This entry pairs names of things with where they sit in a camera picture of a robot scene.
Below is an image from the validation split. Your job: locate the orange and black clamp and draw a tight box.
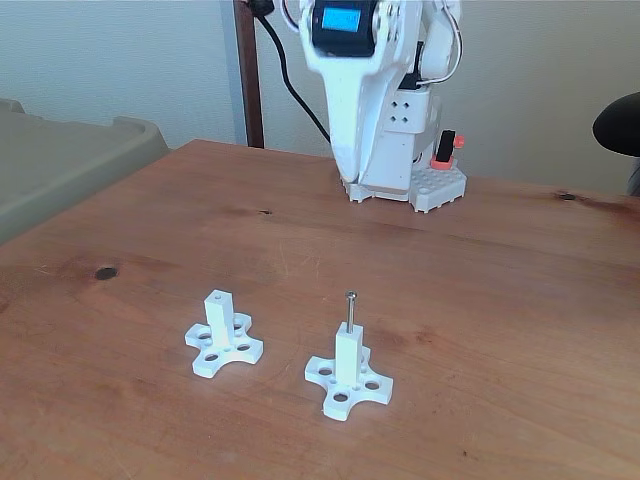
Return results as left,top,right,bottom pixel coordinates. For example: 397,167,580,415
430,129,466,171

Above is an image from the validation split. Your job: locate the white printed screw stand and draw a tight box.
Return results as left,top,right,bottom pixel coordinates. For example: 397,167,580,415
303,322,395,421
183,289,265,379

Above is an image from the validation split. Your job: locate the beige plastic bin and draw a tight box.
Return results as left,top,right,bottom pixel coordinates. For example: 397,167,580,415
0,98,171,246

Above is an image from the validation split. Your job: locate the dark wooden post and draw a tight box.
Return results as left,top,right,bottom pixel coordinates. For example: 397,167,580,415
233,0,265,149

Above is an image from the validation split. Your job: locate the white studded base plate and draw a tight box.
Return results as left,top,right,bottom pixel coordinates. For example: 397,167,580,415
339,162,469,216

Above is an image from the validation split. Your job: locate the long metal screw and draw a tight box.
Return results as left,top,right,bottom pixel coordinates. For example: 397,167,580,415
345,289,360,334

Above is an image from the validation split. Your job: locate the black chair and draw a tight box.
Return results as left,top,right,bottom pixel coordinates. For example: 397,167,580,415
592,91,640,160

